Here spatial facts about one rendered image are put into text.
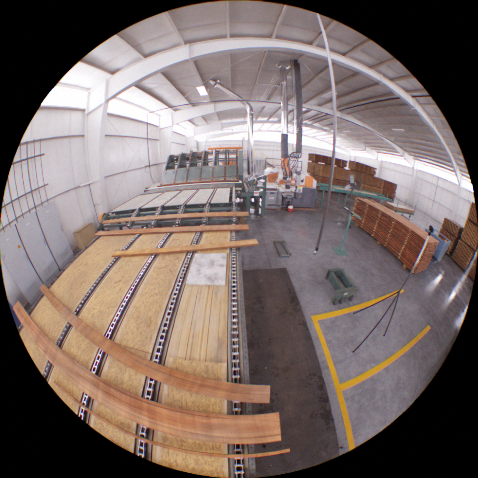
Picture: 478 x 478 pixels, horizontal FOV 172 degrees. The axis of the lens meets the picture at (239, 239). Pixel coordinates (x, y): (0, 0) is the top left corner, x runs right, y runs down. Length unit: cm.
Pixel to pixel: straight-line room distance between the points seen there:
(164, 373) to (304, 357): 168
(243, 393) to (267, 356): 109
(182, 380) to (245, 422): 52
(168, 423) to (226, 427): 37
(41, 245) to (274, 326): 612
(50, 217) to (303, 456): 706
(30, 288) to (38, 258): 89
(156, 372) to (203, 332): 55
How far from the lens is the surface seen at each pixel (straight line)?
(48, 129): 725
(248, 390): 124
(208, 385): 126
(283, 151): 716
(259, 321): 246
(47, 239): 592
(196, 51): 662
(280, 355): 226
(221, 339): 143
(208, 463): 138
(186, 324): 156
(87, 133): 806
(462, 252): 1047
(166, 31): 643
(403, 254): 564
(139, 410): 142
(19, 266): 561
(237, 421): 124
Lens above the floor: 211
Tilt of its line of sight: 29 degrees down
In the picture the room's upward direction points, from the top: straight up
